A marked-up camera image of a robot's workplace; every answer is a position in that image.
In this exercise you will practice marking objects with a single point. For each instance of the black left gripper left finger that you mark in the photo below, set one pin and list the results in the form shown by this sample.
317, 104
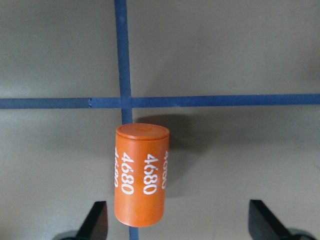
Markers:
95, 225

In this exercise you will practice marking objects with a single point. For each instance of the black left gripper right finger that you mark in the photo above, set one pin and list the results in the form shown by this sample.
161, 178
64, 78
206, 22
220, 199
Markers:
263, 224

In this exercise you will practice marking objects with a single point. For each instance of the orange 4680 cylinder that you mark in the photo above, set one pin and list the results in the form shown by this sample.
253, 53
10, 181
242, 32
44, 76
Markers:
140, 173

